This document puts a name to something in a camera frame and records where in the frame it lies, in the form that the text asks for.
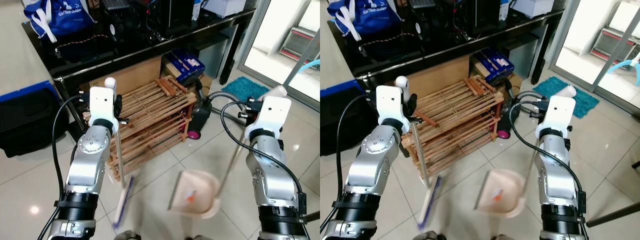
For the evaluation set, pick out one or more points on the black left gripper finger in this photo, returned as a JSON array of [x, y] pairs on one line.
[[412, 101], [118, 101]]

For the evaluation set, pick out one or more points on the broom with metal stick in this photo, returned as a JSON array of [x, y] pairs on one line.
[[423, 160], [120, 160]]

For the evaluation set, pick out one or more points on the teal shaggy floor mat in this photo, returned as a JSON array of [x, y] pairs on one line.
[[570, 95], [245, 89]]

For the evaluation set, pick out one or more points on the grey red floor grate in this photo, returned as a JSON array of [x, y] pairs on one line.
[[297, 44], [612, 46]]

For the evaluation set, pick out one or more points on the brown wooden board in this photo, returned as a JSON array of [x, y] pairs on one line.
[[445, 77], [135, 77]]

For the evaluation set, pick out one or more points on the wooden slatted shoe rack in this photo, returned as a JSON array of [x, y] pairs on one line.
[[455, 120], [150, 120]]

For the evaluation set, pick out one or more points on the black magenta vacuum cleaner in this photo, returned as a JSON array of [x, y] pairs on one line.
[[506, 120], [200, 120]]

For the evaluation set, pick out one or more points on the black glossy table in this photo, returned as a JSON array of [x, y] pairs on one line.
[[450, 50], [140, 52]]

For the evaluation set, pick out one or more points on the blue cardboard box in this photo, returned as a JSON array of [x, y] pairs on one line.
[[182, 65], [492, 65]]

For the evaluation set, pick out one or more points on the black soft case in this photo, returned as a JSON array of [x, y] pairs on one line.
[[25, 120], [340, 117]]

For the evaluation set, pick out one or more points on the orange white paper scrap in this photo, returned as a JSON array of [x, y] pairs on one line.
[[496, 196], [191, 197]]

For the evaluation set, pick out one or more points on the black computer case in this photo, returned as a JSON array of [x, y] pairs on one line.
[[477, 15], [172, 15]]

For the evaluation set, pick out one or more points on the white box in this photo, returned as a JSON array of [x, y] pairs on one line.
[[225, 7], [532, 7]]

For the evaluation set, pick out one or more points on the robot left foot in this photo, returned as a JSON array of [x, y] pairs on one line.
[[127, 235], [430, 236]]

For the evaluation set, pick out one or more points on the black stand leg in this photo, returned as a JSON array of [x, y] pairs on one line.
[[612, 215], [312, 215]]

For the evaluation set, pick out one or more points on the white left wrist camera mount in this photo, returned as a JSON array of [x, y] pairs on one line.
[[102, 105], [390, 105]]

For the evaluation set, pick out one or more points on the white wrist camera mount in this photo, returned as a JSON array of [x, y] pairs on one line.
[[390, 105], [560, 115], [102, 105], [275, 115]]

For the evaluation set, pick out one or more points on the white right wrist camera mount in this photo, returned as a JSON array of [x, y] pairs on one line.
[[560, 115], [275, 115]]

